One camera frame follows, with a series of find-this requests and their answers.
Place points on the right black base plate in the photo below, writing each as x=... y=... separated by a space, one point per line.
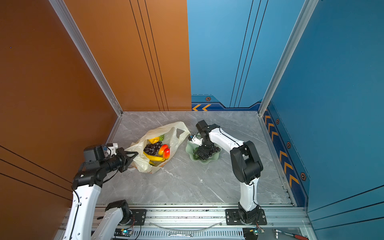
x=241 y=217

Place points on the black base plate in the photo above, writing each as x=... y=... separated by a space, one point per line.
x=241 y=217
x=137 y=218

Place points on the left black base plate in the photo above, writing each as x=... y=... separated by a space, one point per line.
x=137 y=218

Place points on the red orange mango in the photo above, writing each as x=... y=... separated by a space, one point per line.
x=166 y=154

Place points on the red yellow mango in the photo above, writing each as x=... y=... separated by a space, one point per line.
x=162 y=149

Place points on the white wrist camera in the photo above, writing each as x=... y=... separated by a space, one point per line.
x=196 y=139
x=112 y=148

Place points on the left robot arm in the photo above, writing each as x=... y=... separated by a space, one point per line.
x=100 y=160

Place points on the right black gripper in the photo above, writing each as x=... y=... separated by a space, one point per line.
x=205 y=151

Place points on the light green fruit plate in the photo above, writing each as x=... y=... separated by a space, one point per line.
x=191 y=149

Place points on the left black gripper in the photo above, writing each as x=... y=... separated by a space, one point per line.
x=126 y=160

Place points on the green circuit board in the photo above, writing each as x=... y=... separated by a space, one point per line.
x=124 y=232

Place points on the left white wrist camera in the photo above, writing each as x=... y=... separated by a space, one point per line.
x=112 y=148

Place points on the dark purple grape bunch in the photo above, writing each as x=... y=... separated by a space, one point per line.
x=152 y=149

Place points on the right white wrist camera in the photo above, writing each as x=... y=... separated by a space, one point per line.
x=196 y=139

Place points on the silver wrench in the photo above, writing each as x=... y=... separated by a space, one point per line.
x=180 y=235

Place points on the yellow banana bunch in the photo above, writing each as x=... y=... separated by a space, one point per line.
x=154 y=158

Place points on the red handled tool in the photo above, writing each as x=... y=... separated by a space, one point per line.
x=295 y=236

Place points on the yellow lemon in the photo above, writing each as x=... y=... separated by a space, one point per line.
x=154 y=140

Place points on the small right circuit board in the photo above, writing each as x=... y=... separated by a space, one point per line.
x=252 y=233

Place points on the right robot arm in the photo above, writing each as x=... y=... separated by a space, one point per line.
x=246 y=165

